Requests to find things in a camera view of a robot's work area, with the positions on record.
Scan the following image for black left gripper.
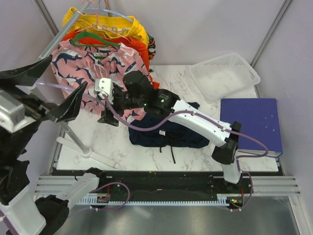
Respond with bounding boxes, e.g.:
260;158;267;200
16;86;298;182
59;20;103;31
0;54;89;157

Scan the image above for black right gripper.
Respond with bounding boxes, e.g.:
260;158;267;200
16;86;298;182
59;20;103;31
98;85;146;126

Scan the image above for translucent lilac hanger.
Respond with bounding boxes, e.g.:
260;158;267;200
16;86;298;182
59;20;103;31
35;82;105;107

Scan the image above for navy blue shorts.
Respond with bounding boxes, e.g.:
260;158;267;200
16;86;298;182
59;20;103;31
128;101;211;165

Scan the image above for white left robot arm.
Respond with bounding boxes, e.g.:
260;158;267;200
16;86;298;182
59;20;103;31
0;56;108;235

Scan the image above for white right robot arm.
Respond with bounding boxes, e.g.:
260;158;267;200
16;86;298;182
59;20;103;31
90;71;242;193

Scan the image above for pink shark print shorts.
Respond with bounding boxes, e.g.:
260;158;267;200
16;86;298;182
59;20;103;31
51;40;148;116

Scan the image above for orange shorts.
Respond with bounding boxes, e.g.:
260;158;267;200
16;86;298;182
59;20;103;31
61;30;160;89

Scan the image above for green hanger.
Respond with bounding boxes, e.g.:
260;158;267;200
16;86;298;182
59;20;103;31
69;32;125;60

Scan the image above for yellow shorts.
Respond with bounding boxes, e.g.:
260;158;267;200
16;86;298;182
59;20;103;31
70;14;149;46

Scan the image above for light blue hanger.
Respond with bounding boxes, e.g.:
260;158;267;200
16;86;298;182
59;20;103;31
86;7;134;23

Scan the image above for silver clothes rack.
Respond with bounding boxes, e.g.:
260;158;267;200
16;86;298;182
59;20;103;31
37;1;118;169

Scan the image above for black orange patterned garment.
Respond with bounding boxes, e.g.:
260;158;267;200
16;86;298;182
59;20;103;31
147;34;156;62

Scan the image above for white plastic basket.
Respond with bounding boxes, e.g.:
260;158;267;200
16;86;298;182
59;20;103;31
188;53;261;102

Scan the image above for blue binder folder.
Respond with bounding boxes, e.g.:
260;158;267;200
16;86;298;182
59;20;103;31
220;98;283;157

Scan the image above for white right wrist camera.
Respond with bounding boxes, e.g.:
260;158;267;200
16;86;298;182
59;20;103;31
94;78;114;104

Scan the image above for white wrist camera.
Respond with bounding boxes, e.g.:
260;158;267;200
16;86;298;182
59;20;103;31
94;78;114;104
0;90;26;133

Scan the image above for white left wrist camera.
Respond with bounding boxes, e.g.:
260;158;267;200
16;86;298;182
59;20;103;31
0;90;26;133

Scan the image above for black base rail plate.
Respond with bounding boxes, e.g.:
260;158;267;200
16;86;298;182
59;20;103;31
51;170;286;203

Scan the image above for pink wire hanger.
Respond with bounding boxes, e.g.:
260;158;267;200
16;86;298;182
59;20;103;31
76;0;130;42

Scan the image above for light blue cable duct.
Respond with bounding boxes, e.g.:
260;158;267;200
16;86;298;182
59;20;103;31
77;195;241;206

